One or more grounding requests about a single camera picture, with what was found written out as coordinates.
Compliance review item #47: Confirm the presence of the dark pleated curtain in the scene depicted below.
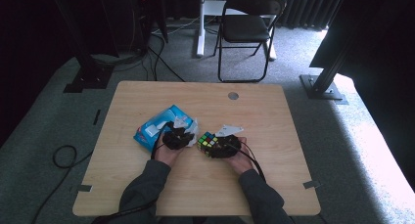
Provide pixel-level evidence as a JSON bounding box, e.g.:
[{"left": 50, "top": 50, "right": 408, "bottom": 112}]
[{"left": 277, "top": 0, "right": 347, "bottom": 31}]

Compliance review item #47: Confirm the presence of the dark equipment rack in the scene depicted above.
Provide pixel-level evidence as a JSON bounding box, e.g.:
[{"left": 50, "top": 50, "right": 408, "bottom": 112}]
[{"left": 97, "top": 0, "right": 169, "bottom": 57}]

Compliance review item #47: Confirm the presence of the black looped floor cable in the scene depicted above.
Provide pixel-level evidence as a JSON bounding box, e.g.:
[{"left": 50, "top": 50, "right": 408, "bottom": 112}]
[{"left": 30, "top": 144, "right": 94, "bottom": 224}]

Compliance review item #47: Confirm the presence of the blue wet wipe pack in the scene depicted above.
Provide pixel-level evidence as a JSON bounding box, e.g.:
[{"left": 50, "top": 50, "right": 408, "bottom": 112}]
[{"left": 133, "top": 104, "right": 197, "bottom": 153}]

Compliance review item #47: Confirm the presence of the black folding chair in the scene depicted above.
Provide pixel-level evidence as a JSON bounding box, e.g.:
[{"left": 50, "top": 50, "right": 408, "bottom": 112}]
[{"left": 213, "top": 0, "right": 288, "bottom": 84}]

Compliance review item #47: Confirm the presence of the white floor cable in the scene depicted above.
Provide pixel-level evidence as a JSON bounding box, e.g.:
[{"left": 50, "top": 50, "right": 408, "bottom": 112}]
[{"left": 152, "top": 17, "right": 201, "bottom": 36}]

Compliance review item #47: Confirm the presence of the multicoloured puzzle cube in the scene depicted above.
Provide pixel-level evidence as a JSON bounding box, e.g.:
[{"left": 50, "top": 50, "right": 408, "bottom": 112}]
[{"left": 196, "top": 131, "right": 219, "bottom": 157}]

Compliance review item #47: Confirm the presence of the white desk frame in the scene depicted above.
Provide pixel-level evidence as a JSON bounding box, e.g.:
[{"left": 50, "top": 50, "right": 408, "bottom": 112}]
[{"left": 195, "top": 0, "right": 278, "bottom": 62}]

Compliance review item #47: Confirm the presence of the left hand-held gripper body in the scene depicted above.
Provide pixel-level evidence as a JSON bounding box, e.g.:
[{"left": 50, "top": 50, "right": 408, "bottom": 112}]
[{"left": 161, "top": 116, "right": 189, "bottom": 151}]

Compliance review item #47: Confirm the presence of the white wet wipe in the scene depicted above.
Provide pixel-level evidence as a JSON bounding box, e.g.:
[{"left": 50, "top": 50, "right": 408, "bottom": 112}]
[{"left": 172, "top": 115, "right": 201, "bottom": 149}]

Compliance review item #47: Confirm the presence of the right hand-held gripper cable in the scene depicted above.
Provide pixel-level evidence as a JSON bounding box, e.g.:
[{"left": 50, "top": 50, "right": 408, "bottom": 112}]
[{"left": 228, "top": 140, "right": 267, "bottom": 184}]

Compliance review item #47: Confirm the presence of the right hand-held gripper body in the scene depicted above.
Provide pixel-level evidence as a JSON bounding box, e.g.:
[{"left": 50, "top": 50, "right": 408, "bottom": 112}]
[{"left": 209, "top": 124, "right": 245, "bottom": 159}]

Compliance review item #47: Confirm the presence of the left hand-held gripper cable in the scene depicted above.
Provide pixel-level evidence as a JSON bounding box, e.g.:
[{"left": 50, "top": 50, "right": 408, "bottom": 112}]
[{"left": 92, "top": 131, "right": 166, "bottom": 224}]

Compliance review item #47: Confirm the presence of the person's right hand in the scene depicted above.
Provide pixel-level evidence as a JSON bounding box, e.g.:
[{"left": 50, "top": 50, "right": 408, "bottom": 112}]
[{"left": 228, "top": 137, "right": 257, "bottom": 176}]

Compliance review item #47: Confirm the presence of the hand-held gripper cable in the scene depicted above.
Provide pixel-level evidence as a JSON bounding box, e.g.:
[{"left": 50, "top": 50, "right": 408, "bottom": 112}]
[
  {"left": 92, "top": 131, "right": 166, "bottom": 224},
  {"left": 228, "top": 140, "right": 267, "bottom": 184}
]

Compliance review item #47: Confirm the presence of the black metal stand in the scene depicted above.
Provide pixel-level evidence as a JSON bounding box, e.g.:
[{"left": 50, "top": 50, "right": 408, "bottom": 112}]
[
  {"left": 48, "top": 0, "right": 115, "bottom": 94},
  {"left": 299, "top": 27, "right": 349, "bottom": 106}
]

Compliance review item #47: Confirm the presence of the dark cloth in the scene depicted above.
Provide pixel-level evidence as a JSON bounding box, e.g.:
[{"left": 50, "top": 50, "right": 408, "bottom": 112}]
[{"left": 308, "top": 0, "right": 415, "bottom": 190}]

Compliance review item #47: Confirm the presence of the person's left hand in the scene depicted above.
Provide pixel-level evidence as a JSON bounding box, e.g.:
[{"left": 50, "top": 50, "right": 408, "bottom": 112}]
[{"left": 154, "top": 134, "right": 184, "bottom": 168}]

